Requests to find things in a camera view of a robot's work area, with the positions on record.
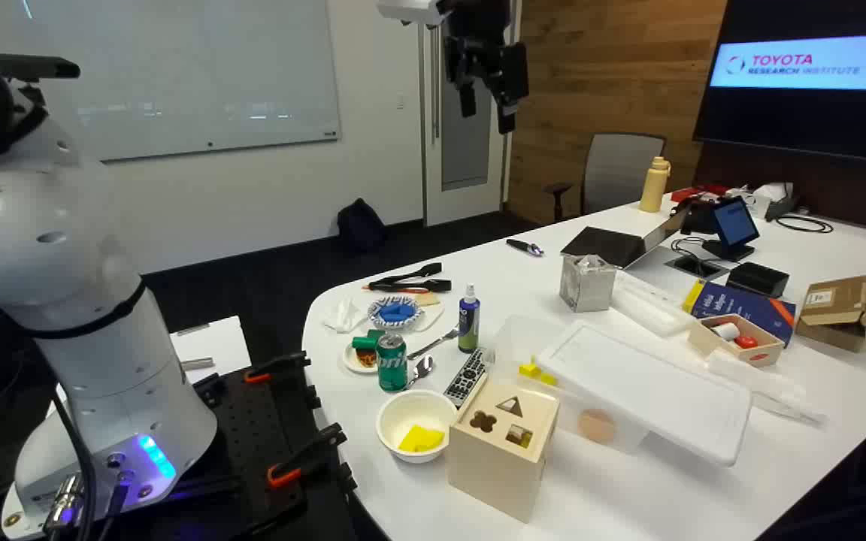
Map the white paper sheet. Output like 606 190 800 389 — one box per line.
164 312 257 386

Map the cardboard box with black lid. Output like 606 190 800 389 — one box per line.
558 211 690 271

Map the orange black clamp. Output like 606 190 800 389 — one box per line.
242 350 312 390
261 420 349 492

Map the grey office chair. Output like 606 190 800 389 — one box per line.
551 131 669 224

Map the metal cube container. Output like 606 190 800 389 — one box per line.
555 253 618 317

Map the green can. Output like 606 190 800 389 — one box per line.
375 333 412 398

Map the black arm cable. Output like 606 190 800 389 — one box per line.
0 28 53 182

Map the yellow sponge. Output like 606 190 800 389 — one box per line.
396 420 447 457

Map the yellow squeeze bottle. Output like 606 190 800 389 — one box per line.
638 155 674 216

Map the metal spoon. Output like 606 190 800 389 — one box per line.
407 328 462 365

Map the white door with glass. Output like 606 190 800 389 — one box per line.
417 0 516 230

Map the black backpack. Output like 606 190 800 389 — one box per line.
336 197 391 255

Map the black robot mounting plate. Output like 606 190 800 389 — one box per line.
141 355 361 541

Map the black marker tool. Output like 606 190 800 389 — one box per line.
365 259 455 299

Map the clear bin with white lid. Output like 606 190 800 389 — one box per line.
490 312 757 469

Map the blue capped spray bottle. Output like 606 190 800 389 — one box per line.
455 283 485 359

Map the white cloth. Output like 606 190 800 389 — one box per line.
323 299 373 336

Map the wall whiteboard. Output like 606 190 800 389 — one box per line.
0 0 344 166

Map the brown cardboard box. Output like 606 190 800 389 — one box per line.
794 273 866 355

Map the black remote control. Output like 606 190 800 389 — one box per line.
442 351 494 412

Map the red object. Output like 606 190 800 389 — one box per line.
672 184 732 214

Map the wooden tray with red items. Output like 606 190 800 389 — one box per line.
685 312 787 369

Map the white crumpled object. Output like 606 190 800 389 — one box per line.
742 177 805 224

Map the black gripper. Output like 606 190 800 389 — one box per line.
439 0 531 135

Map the round wooden disc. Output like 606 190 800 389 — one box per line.
575 405 618 448

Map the white bowl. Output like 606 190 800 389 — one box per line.
373 389 459 469

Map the clear plastic tube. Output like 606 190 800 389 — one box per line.
610 269 702 340

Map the small plate with food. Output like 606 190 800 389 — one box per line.
340 331 386 380

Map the black tablet on stand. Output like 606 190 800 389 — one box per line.
702 197 764 265

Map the wall television screen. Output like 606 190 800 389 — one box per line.
691 0 866 170

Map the black cable loop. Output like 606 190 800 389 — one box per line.
772 211 840 238

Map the clear plastic bag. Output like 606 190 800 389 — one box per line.
704 347 831 432

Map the small black box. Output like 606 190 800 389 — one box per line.
724 259 790 302

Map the wooden shape sorter box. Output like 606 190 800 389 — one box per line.
444 372 563 525

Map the blue book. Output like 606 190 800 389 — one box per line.
680 276 800 350

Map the yellow toy block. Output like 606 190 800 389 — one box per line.
516 355 558 390

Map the black camera on stand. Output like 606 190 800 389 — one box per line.
0 51 83 113

